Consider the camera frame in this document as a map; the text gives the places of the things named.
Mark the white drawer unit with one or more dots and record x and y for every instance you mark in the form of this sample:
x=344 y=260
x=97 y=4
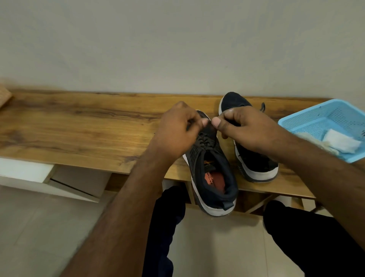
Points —
x=25 y=169

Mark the person's right forearm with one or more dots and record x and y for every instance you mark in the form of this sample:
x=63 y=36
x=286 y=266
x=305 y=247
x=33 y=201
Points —
x=328 y=177

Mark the person's right hand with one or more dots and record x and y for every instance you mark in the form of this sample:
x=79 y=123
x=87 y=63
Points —
x=256 y=131

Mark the person's left hand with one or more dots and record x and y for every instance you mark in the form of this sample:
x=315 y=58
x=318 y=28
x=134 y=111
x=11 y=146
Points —
x=176 y=134

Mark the blue plastic basket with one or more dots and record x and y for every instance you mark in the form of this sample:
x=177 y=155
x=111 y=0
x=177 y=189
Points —
x=308 y=120

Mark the used wipe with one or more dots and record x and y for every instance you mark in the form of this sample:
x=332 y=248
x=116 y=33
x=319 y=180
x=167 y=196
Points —
x=310 y=137

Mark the wooden table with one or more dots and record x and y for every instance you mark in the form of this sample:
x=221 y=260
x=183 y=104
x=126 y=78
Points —
x=71 y=131

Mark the beige perforated basket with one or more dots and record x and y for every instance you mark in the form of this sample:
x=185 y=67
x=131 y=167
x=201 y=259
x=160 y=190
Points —
x=4 y=97

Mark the white wipe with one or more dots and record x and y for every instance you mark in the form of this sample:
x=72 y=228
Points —
x=340 y=141

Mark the person's left forearm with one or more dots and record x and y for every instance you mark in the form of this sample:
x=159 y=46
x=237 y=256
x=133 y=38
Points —
x=122 y=225

